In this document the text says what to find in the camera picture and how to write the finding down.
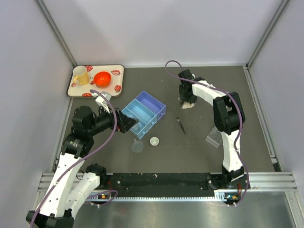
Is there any yellow mug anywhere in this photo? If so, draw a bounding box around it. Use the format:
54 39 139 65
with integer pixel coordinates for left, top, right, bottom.
73 66 90 85

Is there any strawberry pattern tray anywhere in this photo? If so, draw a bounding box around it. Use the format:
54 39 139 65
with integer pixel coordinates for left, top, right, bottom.
67 65 124 97

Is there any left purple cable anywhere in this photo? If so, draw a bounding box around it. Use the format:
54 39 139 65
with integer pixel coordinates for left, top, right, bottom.
29 89 119 228

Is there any orange bowl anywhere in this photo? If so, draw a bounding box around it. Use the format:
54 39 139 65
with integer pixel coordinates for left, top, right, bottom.
93 71 112 87

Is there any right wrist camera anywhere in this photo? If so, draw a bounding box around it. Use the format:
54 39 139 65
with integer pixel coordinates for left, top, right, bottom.
178 69 195 85

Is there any blue plastic organizer box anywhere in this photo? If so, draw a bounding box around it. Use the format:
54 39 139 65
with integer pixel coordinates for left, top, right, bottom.
122 91 166 139

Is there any small glass bottle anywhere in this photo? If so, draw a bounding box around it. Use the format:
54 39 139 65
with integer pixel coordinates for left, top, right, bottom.
132 124 140 132

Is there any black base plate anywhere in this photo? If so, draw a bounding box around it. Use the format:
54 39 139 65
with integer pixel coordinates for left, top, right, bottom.
95 173 250 198

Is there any clear test tube rack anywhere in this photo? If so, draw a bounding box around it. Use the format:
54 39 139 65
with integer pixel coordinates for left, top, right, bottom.
206 127 223 148

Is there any white plastic funnel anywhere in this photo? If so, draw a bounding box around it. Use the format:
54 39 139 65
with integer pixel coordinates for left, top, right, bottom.
150 137 160 146

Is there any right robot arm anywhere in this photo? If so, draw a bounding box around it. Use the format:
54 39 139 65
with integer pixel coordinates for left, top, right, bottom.
179 75 245 188

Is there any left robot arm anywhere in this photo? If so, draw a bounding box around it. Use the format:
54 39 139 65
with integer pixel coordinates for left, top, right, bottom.
26 106 138 228

